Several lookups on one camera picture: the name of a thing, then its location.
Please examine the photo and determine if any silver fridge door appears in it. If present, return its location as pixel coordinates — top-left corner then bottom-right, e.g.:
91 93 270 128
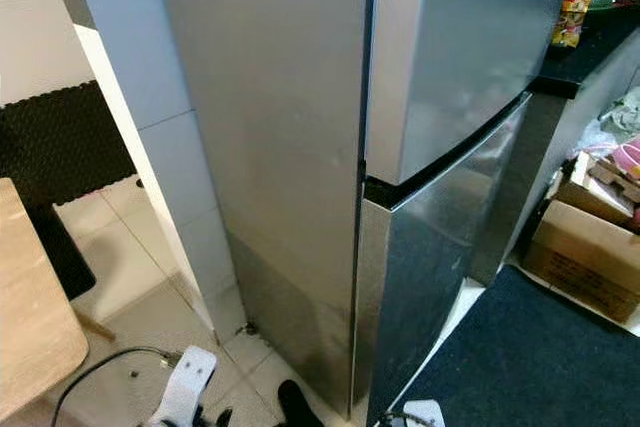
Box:
348 92 576 424

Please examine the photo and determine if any light wooden dining table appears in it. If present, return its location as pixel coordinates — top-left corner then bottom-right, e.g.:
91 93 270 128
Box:
0 177 90 424

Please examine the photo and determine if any silver refrigerator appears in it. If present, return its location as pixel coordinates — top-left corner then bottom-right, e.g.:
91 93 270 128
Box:
150 0 583 424

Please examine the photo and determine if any printed brown cardboard box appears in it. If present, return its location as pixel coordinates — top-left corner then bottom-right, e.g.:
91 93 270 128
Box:
520 197 640 325

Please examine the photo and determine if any silver upper freezer door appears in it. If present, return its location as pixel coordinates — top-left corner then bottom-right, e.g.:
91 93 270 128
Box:
364 0 579 188

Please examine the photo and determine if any open cardboard box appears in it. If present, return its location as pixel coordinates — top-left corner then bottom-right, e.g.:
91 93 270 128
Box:
553 150 640 230

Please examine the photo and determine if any black kitchen countertop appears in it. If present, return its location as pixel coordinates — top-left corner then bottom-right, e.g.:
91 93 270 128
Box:
538 5 640 100

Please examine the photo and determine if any yellow red snack packet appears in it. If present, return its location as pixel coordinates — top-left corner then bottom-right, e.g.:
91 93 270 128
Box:
549 0 606 49

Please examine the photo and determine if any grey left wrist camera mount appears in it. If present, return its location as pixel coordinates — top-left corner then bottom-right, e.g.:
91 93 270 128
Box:
158 345 219 427

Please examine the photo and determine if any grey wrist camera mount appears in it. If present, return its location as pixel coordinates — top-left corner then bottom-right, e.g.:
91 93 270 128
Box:
158 345 219 427
401 400 447 427

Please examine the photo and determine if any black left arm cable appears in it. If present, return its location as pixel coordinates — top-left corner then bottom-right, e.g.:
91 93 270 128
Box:
51 346 177 427

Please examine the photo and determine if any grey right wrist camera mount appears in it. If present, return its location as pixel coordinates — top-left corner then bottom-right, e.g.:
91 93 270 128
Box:
401 400 447 427

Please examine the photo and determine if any black foam wall mat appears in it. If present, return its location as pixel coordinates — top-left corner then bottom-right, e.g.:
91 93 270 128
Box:
0 80 144 208

